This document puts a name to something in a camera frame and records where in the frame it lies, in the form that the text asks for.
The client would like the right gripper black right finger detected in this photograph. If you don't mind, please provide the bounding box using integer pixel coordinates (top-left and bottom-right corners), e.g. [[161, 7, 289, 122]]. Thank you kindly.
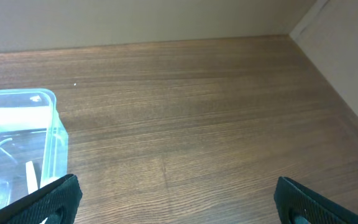
[[273, 177, 358, 224]]

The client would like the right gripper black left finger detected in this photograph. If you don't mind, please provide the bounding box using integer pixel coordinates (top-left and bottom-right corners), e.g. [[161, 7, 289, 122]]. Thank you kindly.
[[0, 174, 83, 224]]

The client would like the clear container, right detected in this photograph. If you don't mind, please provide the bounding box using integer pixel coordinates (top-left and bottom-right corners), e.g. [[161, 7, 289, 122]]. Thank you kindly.
[[0, 88, 68, 209]]

